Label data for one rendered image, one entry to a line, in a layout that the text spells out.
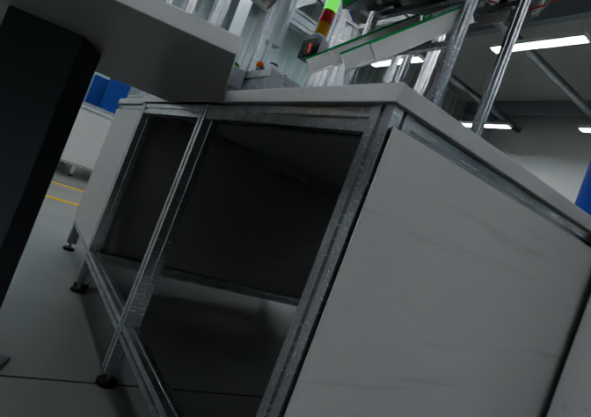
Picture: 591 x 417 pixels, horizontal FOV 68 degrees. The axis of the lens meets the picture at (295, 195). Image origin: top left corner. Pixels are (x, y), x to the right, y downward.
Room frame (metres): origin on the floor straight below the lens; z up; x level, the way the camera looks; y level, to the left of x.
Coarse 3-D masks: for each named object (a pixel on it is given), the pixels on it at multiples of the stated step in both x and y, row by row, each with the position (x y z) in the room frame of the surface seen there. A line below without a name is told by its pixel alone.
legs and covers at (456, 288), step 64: (192, 128) 1.93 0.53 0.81; (320, 128) 0.75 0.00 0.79; (384, 128) 0.61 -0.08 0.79; (128, 192) 1.89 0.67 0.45; (192, 192) 2.03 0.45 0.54; (256, 192) 2.21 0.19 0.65; (320, 192) 2.42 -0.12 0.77; (384, 192) 0.62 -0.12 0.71; (448, 192) 0.69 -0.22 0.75; (512, 192) 0.80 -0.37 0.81; (128, 256) 1.94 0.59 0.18; (192, 256) 2.10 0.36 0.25; (256, 256) 2.28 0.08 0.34; (320, 256) 0.64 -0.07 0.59; (384, 256) 0.64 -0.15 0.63; (448, 256) 0.72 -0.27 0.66; (512, 256) 0.82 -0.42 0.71; (576, 256) 0.96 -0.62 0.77; (128, 320) 1.21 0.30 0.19; (320, 320) 0.60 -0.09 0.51; (384, 320) 0.67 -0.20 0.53; (448, 320) 0.76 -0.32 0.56; (512, 320) 0.87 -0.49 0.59; (576, 320) 1.02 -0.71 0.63; (320, 384) 0.63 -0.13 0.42; (384, 384) 0.70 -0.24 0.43; (448, 384) 0.79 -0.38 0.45; (512, 384) 0.92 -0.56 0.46
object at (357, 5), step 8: (344, 0) 1.14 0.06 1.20; (352, 0) 1.11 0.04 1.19; (360, 0) 1.08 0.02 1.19; (368, 0) 1.09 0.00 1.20; (376, 0) 1.09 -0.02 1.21; (384, 0) 1.09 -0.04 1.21; (392, 0) 1.09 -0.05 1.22; (400, 0) 1.10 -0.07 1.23; (408, 0) 1.10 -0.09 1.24; (344, 8) 1.15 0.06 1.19; (352, 8) 1.15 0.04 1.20; (360, 8) 1.16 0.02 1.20; (368, 8) 1.16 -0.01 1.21; (376, 8) 1.16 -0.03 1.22; (384, 8) 1.17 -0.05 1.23; (392, 8) 1.17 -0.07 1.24; (432, 8) 1.18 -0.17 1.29; (440, 8) 1.18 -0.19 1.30
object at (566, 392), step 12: (588, 300) 0.99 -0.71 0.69; (588, 312) 0.98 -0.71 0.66; (588, 324) 0.97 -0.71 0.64; (576, 336) 0.98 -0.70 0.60; (588, 336) 0.97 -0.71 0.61; (576, 348) 0.98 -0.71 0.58; (588, 348) 0.96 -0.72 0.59; (576, 360) 0.97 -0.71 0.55; (588, 360) 0.95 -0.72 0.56; (564, 372) 0.98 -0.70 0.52; (576, 372) 0.97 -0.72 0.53; (588, 372) 0.95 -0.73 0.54; (564, 384) 0.98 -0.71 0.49; (576, 384) 0.96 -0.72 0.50; (588, 384) 0.94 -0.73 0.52; (564, 396) 0.97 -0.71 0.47; (576, 396) 0.95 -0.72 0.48; (588, 396) 0.94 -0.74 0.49; (552, 408) 0.98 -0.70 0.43; (564, 408) 0.96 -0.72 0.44; (576, 408) 0.95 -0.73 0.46; (588, 408) 0.93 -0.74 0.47
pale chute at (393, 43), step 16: (448, 16) 0.95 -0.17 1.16; (400, 32) 0.91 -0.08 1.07; (416, 32) 0.93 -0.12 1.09; (432, 32) 0.94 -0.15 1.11; (448, 32) 0.96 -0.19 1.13; (352, 48) 1.01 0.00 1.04; (368, 48) 1.03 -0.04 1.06; (384, 48) 0.91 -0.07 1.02; (400, 48) 0.92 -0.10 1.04; (352, 64) 1.02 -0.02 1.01; (368, 64) 0.93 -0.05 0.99
